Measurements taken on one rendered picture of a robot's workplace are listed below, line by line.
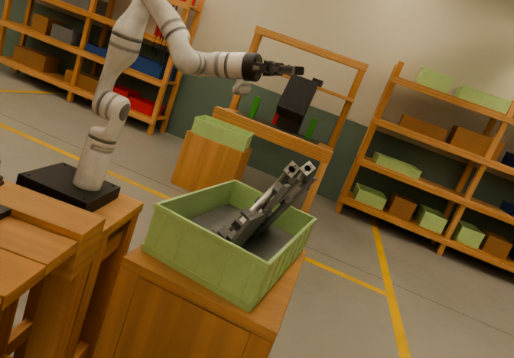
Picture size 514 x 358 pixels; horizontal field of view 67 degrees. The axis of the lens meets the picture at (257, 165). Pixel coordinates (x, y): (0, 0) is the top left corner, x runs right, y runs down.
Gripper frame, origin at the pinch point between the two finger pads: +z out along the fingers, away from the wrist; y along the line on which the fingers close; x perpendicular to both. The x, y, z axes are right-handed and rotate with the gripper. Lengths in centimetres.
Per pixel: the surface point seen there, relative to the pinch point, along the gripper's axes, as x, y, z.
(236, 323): 72, -9, -9
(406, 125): 63, 462, 28
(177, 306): 71, -11, -27
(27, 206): 41, -28, -65
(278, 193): 37.7, 11.3, -5.7
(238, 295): 66, -5, -10
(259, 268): 56, -4, -5
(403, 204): 172, 454, 42
